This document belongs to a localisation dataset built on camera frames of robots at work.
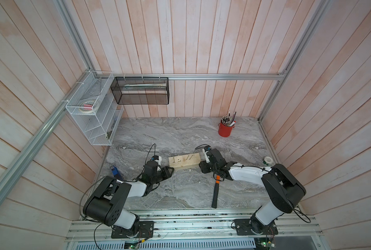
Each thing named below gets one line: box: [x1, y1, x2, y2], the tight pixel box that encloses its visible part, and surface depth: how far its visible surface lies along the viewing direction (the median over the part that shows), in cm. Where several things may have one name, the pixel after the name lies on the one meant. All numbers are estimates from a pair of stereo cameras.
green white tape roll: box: [263, 156, 275, 167], surface depth 97 cm
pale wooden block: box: [168, 152, 202, 168], surface depth 95 cm
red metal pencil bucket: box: [217, 122, 236, 138], surface depth 113 cm
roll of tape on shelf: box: [78, 100, 96, 114], surface depth 75 cm
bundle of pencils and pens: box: [220, 110, 237, 127], surface depth 105 cm
